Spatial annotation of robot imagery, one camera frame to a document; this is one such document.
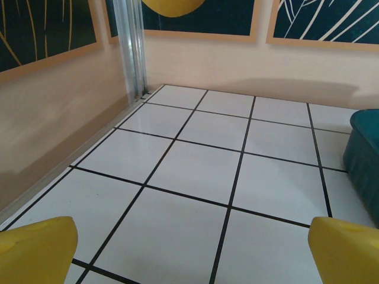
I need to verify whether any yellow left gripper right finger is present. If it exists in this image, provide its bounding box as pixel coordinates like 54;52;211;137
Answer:
307;216;379;284

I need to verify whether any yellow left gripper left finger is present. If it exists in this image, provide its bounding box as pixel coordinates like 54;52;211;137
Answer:
0;216;79;284

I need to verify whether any teal plastic container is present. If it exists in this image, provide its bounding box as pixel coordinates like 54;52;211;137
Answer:
342;108;379;229

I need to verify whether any art panel with gold lines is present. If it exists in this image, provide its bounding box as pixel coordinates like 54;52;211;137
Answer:
0;0;100;83

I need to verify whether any art panel with yellow oval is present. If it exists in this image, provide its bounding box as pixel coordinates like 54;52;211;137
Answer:
105;0;258;44

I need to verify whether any aluminium frame post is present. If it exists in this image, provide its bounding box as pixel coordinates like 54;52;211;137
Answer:
114;0;152;103

